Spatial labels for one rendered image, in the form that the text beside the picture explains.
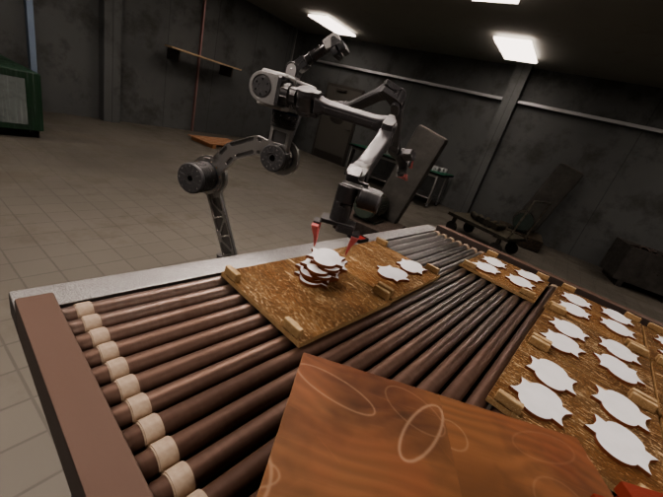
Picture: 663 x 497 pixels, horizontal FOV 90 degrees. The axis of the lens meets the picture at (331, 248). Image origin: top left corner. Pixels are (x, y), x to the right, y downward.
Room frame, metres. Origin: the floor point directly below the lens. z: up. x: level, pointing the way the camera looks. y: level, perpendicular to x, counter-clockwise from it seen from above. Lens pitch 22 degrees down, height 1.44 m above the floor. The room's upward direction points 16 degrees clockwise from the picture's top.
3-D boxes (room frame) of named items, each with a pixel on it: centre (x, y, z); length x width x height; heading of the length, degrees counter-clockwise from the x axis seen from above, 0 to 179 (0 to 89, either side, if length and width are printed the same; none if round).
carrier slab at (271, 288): (0.89, 0.03, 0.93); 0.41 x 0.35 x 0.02; 143
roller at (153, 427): (1.11, -0.35, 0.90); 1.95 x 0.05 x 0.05; 144
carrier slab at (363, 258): (1.23, -0.21, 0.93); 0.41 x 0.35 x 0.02; 145
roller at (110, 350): (1.23, -0.19, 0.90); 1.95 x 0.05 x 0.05; 144
